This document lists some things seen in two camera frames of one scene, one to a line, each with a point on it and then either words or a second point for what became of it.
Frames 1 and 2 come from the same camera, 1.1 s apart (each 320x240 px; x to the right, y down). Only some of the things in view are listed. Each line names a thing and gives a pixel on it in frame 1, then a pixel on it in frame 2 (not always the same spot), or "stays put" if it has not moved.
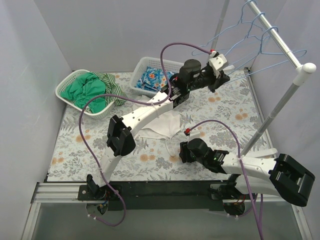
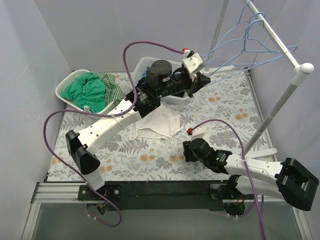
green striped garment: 111,88 stays put
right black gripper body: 183,152 stays put
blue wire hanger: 235,75 to 245,26
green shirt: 84,88 stays put
